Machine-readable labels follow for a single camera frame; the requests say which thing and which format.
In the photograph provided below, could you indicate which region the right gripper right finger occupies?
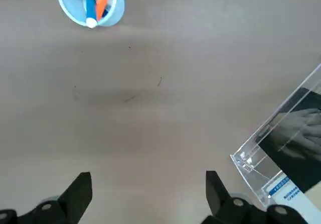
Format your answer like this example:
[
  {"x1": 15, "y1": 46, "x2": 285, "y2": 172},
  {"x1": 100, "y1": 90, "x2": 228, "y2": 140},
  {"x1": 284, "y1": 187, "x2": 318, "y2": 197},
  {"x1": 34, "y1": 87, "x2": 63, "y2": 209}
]
[{"x1": 203, "y1": 170, "x2": 309, "y2": 224}]

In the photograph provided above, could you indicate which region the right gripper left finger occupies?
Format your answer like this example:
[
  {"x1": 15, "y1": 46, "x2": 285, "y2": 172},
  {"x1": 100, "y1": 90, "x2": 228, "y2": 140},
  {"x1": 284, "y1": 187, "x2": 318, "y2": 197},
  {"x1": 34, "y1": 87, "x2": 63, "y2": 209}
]
[{"x1": 0, "y1": 171, "x2": 93, "y2": 224}]

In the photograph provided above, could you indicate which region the dark hands-cover book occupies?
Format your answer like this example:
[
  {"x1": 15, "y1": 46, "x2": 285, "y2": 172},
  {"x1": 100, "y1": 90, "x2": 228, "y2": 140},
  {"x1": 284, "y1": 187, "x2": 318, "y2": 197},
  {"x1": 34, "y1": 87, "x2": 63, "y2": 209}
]
[{"x1": 255, "y1": 87, "x2": 321, "y2": 194}]

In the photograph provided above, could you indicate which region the clear acrylic storage rack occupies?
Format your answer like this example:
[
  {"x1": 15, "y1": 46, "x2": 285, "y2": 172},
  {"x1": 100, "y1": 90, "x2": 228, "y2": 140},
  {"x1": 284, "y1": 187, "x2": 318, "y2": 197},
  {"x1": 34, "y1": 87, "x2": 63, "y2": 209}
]
[{"x1": 230, "y1": 63, "x2": 321, "y2": 208}]

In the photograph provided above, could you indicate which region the blue marker white cap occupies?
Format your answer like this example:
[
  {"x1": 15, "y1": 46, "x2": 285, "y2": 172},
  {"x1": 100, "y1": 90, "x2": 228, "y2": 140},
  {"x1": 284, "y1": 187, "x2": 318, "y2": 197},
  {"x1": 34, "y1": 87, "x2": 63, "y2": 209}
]
[{"x1": 85, "y1": 0, "x2": 98, "y2": 29}]

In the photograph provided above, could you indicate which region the clear plastic pen cup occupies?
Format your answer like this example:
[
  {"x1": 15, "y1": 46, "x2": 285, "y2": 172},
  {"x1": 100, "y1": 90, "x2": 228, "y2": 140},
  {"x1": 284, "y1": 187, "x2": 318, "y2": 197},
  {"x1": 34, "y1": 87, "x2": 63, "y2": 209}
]
[{"x1": 56, "y1": 0, "x2": 125, "y2": 28}]

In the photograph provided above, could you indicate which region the orange marker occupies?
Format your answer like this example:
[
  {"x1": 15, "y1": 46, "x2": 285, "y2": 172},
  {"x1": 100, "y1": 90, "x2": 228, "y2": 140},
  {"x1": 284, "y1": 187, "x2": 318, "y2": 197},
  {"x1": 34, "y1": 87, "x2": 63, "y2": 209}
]
[{"x1": 96, "y1": 0, "x2": 113, "y2": 21}]

